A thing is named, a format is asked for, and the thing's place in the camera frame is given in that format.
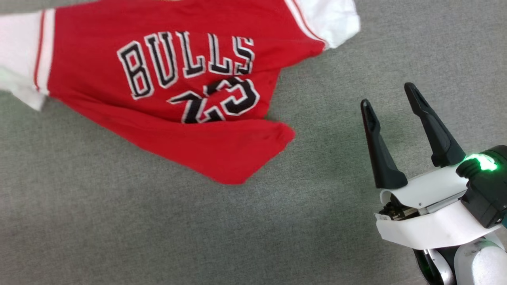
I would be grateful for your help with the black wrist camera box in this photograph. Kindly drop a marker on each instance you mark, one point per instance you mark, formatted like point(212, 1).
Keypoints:
point(489, 198)

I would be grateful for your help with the grey fabric sofa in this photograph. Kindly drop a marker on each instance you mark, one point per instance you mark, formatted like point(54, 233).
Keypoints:
point(119, 221)

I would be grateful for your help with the red Bulls jersey white sleeves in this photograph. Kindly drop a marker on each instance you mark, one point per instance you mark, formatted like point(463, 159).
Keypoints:
point(99, 27)

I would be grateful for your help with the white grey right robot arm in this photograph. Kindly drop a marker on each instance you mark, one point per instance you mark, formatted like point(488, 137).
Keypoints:
point(477, 265)

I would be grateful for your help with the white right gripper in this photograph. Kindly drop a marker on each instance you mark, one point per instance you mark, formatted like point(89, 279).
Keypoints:
point(431, 229)

